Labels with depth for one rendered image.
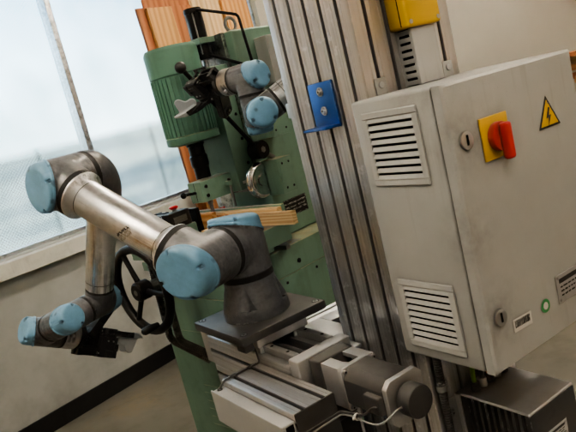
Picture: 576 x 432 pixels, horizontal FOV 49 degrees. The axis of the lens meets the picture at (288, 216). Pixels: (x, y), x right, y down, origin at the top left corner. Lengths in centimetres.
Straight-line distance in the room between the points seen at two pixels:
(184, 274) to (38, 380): 213
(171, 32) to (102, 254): 226
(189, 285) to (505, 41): 306
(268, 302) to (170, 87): 91
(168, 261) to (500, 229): 63
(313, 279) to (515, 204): 118
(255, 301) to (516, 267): 56
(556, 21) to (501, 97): 286
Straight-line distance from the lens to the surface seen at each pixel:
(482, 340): 109
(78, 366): 343
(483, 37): 408
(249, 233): 137
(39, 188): 152
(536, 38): 397
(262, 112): 158
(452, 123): 99
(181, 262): 126
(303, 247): 214
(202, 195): 210
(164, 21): 379
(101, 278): 175
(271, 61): 220
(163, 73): 207
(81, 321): 173
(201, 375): 227
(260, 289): 139
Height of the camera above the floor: 127
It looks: 10 degrees down
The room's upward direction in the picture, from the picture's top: 14 degrees counter-clockwise
